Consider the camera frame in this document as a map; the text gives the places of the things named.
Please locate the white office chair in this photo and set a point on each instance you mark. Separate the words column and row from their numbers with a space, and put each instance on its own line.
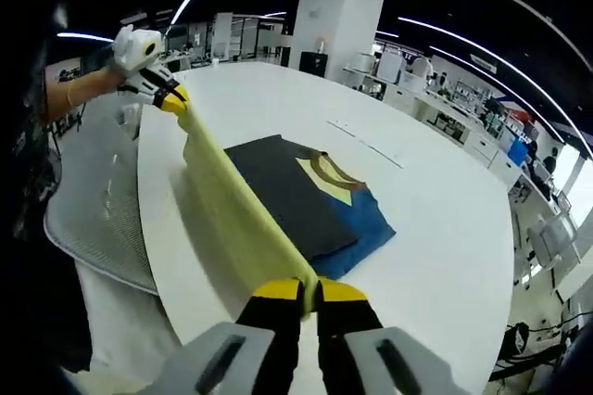
column 551, row 242

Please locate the white bottle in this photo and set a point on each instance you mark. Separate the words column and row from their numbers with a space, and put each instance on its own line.
column 321, row 45

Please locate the yellow long-sleeve garment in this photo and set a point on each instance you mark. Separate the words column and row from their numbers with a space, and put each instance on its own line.
column 287, row 191

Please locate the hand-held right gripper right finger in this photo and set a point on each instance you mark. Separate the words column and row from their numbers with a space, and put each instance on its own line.
column 352, row 348

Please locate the tall white appliance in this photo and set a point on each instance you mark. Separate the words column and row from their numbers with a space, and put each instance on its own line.
column 389, row 68

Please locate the black bag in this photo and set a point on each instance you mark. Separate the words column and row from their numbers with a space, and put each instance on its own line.
column 516, row 341

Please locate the person's left hand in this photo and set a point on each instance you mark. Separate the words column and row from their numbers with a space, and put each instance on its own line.
column 115, row 79

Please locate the long curved ceiling light strip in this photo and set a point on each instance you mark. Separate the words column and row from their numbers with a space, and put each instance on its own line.
column 500, row 59

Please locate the black cabinet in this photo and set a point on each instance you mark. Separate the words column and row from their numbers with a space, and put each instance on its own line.
column 313, row 63

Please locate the long white counter with drawers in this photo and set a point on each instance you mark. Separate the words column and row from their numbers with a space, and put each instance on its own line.
column 482, row 147

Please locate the grey mesh office chair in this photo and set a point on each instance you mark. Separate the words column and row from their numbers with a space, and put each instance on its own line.
column 92, row 209

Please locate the person's white trousers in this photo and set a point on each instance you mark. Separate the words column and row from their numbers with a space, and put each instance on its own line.
column 125, row 321

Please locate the white storage box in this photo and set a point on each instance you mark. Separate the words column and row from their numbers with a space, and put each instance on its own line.
column 411, row 82

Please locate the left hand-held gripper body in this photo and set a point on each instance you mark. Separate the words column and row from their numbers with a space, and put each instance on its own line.
column 134, row 49

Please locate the ceiling air vent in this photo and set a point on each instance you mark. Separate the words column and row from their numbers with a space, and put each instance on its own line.
column 484, row 63

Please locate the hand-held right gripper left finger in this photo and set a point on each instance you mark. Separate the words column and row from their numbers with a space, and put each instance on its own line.
column 268, row 344

